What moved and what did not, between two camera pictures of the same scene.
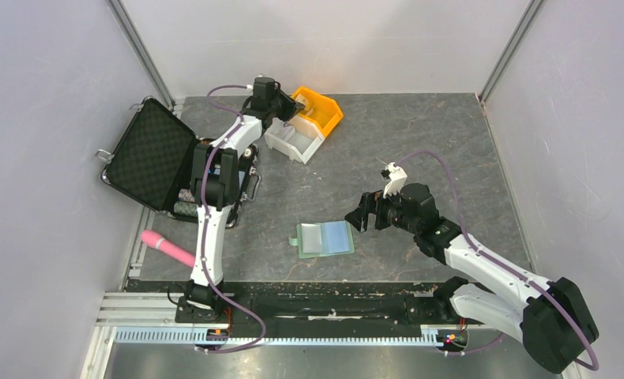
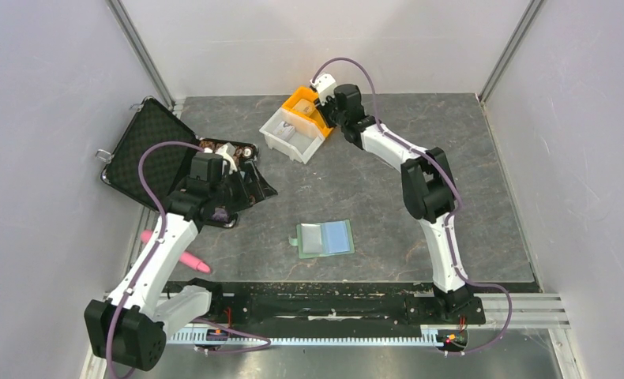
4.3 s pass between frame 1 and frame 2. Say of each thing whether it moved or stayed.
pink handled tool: stayed
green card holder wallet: stayed
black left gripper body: moved
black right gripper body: moved
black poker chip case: stayed
